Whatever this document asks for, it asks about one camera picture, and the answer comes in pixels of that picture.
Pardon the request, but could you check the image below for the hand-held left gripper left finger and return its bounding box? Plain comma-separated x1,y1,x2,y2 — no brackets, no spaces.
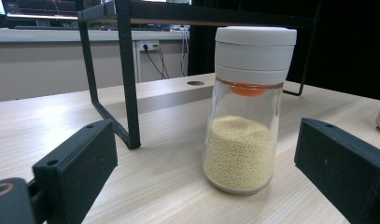
32,119,119,224

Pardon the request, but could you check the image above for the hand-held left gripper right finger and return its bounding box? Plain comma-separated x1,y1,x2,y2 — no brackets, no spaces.
293,117,380,224

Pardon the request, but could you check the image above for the black metal shelf rack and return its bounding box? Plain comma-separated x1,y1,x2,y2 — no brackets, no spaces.
75,0,322,151

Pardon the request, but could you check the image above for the glass jar of pale grains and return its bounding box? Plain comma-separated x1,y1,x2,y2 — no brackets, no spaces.
202,25,298,196

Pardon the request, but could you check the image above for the long background desk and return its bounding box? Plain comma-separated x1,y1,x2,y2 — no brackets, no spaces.
0,27,190,104

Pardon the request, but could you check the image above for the computer monitor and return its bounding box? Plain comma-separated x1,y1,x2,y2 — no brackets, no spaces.
0,0,79,21

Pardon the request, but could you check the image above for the black power cable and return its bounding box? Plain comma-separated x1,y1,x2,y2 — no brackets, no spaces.
155,45,171,79
143,45,167,80

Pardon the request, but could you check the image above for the white wall power socket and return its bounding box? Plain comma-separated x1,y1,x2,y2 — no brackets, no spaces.
138,40,160,52

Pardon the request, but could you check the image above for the white hanging cable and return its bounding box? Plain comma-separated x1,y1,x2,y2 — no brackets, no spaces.
179,27,190,77

